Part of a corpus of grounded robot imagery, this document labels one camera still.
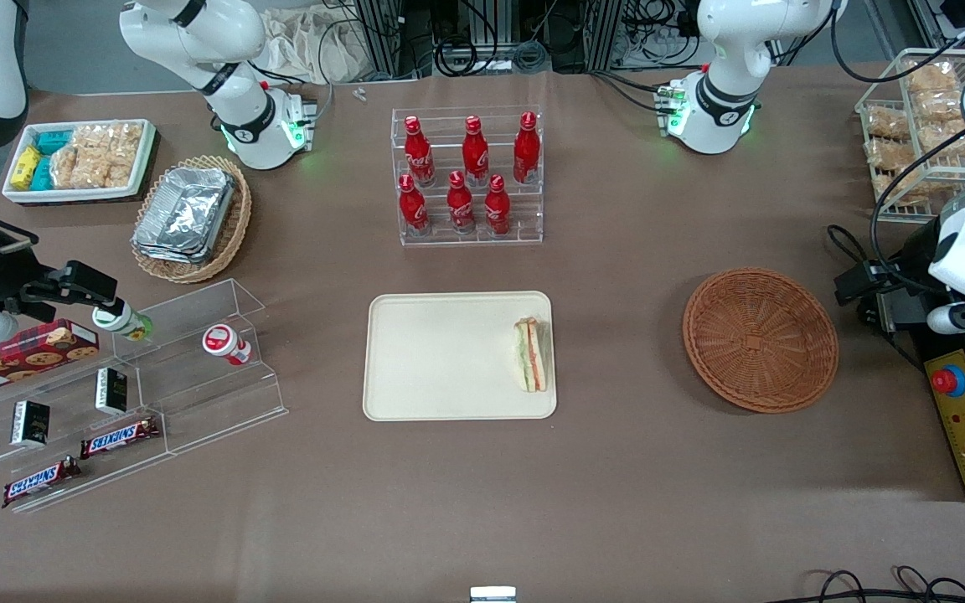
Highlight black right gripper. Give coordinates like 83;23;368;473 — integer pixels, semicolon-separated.
0;219;119;312

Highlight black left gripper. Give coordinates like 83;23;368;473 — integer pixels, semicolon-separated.
834;216;942;307

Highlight triangular sandwich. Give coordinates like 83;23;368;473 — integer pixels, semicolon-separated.
513;317;549;393

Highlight round brown wicker basket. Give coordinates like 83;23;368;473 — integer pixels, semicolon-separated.
683;267;839;414

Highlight white rectangular snack tray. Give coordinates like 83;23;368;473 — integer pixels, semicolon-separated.
2;119;157;204

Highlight oval light wicker basket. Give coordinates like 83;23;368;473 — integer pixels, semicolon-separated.
131;155;252;284

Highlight beige plastic tray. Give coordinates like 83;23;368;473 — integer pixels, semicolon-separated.
364;291;557;421

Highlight grey metal box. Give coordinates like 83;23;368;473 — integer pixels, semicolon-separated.
872;289;940;333

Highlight green and white bottle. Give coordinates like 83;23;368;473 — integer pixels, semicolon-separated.
93;301;153;342

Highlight red plaid cookie box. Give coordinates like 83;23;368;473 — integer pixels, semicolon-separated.
0;319;101;399

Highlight clear rice cracker bag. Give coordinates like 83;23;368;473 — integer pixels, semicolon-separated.
866;138;912;170
916;90;965;122
101;123;145;188
51;126;108;190
918;119;965;158
906;60;965;93
878;166;929;204
866;107;911;139

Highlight small black box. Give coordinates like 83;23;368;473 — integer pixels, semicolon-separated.
95;368;128;415
12;400;51;447

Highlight stacked aluminium foil trays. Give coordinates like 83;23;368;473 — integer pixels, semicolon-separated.
132;166;236;265

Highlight yellow snack packet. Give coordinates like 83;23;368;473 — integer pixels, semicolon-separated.
12;147;42;190

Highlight white bottle red cap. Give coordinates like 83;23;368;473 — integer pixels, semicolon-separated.
203;325;252;366

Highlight snickers chocolate bar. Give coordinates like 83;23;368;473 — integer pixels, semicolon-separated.
3;456;81;508
80;416;161;459

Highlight clear acrylic tiered shelf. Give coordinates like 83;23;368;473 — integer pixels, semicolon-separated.
0;279;289;513

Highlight crumpled beige cloth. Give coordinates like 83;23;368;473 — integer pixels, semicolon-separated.
261;7;368;85

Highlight red cola bottle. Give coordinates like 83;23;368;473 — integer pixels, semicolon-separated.
513;111;541;185
403;116;436;187
462;116;490;187
484;174;513;237
398;174;431;237
446;171;477;235

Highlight clear acrylic bottle rack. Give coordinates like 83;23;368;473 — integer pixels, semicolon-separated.
390;106;544;246

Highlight black power cable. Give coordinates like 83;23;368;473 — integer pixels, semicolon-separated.
826;224;879;327

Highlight white wire basket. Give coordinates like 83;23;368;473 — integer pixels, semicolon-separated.
855;49;965;224

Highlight black looped floor cable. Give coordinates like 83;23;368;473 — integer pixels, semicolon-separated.
792;567;965;603

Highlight aluminium frame rack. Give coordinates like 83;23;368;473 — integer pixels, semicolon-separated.
353;0;705;78

